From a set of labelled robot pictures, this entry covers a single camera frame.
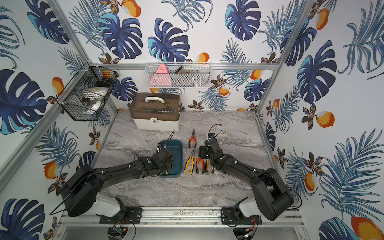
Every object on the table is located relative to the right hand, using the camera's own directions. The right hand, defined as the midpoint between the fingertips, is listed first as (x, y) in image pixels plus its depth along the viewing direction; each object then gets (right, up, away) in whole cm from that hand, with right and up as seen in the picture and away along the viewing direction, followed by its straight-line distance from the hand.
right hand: (204, 148), depth 90 cm
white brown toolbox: (-30, +23, +2) cm, 37 cm away
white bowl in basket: (-61, +29, -9) cm, 68 cm away
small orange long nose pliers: (-8, +4, +13) cm, 16 cm away
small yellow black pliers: (-22, -14, -3) cm, 26 cm away
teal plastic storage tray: (-18, 0, +5) cm, 19 cm away
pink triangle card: (-26, +42, -1) cm, 49 cm away
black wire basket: (-70, +44, +1) cm, 83 cm away
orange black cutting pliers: (+2, -11, 0) cm, 11 cm away
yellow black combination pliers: (-7, -6, +4) cm, 10 cm away
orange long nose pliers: (-4, -10, +2) cm, 11 cm away
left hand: (-21, -6, -3) cm, 22 cm away
